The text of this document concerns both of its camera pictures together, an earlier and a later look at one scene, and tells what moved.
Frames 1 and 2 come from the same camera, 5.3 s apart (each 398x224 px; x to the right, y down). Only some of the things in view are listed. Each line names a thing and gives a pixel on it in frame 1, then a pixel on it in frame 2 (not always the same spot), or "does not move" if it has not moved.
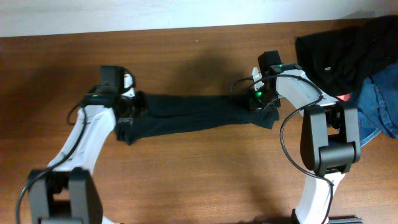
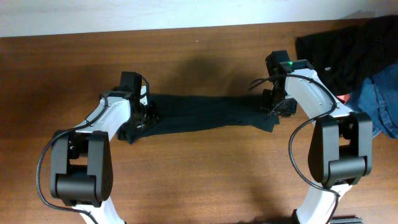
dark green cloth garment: [165, 113] does not move
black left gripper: [137, 106] -> [144, 117]
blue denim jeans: [378, 105] does not move
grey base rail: [345, 221] does not move
